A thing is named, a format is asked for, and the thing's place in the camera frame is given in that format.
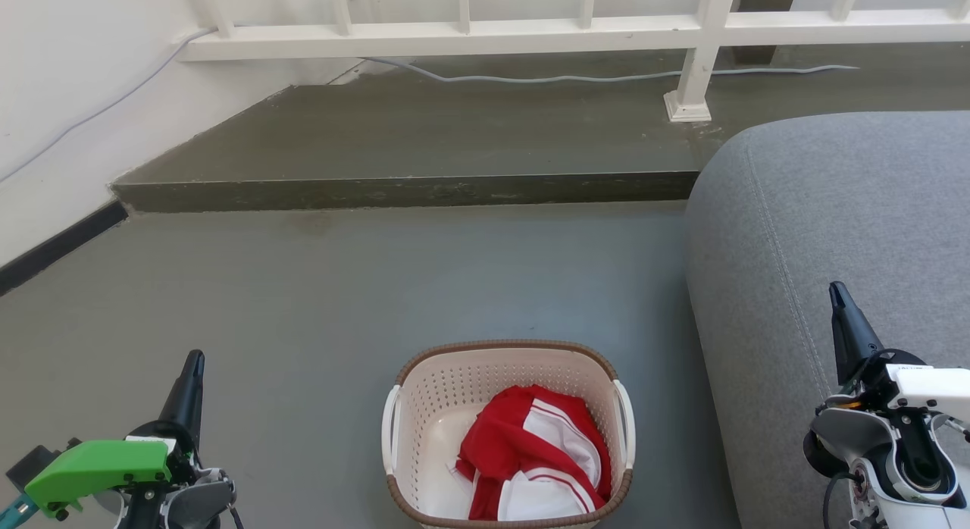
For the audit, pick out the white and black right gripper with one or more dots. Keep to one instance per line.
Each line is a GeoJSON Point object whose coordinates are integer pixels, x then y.
{"type": "Point", "coordinates": [928, 385]}

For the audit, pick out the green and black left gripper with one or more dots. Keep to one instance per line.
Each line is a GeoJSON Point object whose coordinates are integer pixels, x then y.
{"type": "Point", "coordinates": [98, 464]}

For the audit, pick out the beige perforated plastic laundry basket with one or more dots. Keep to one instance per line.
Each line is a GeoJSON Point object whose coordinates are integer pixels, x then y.
{"type": "Point", "coordinates": [439, 408]}

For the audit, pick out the grey and white right robot arm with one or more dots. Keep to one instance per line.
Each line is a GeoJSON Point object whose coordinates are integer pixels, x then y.
{"type": "Point", "coordinates": [902, 461]}

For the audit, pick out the grey and white left robot arm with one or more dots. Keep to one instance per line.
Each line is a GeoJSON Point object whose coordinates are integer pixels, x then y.
{"type": "Point", "coordinates": [198, 502]}

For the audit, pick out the grey fabric sofa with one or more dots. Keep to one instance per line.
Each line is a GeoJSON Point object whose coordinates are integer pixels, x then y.
{"type": "Point", "coordinates": [818, 211]}

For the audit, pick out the teal connector piece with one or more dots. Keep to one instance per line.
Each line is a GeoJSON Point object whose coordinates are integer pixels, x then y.
{"type": "Point", "coordinates": [15, 508]}

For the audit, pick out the red and white garment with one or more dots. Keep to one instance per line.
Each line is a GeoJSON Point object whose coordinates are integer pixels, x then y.
{"type": "Point", "coordinates": [504, 438]}

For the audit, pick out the white wooden railing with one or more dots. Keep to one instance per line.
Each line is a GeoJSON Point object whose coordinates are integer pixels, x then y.
{"type": "Point", "coordinates": [455, 38]}

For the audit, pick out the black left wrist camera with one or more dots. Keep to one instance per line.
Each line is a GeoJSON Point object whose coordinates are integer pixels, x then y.
{"type": "Point", "coordinates": [32, 462]}

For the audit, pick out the black wall baseboard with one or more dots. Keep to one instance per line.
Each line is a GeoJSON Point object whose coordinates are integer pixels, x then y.
{"type": "Point", "coordinates": [61, 245]}

